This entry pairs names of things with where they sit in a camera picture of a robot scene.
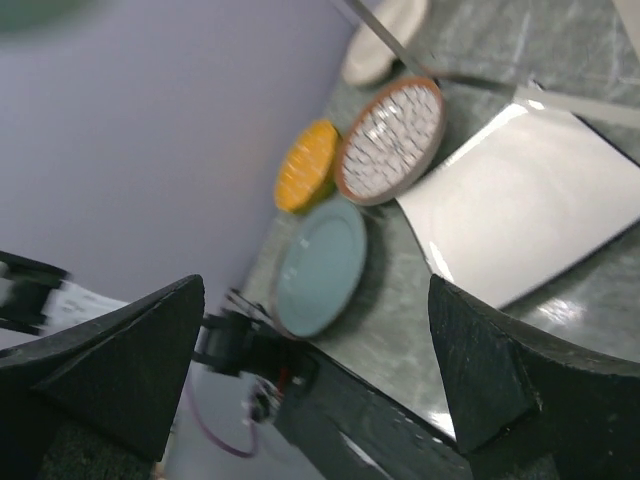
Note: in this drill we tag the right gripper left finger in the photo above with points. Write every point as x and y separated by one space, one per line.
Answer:
97 400

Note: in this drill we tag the cream divided plate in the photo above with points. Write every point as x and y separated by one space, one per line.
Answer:
368 59

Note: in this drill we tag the steel dish rack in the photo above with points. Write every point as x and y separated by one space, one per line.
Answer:
571 55

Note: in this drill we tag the dark teal round plate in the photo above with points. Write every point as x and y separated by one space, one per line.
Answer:
329 251

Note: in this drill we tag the dark brown rimmed plate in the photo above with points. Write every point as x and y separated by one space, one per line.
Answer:
286 306

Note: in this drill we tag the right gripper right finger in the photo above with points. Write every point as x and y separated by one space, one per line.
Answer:
526 404

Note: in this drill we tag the orange dotted scalloped plate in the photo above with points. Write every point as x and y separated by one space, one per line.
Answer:
305 165

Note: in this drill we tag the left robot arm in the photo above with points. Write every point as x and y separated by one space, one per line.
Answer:
37 298

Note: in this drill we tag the cream square plate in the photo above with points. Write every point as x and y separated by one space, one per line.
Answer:
528 196

